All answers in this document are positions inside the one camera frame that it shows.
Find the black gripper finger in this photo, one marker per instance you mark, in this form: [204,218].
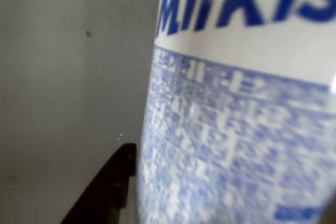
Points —
[331,213]
[110,190]

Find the white blue Milkis can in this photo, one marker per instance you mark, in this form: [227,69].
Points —
[236,103]

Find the dark grey desk mat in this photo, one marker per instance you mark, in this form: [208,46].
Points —
[65,77]

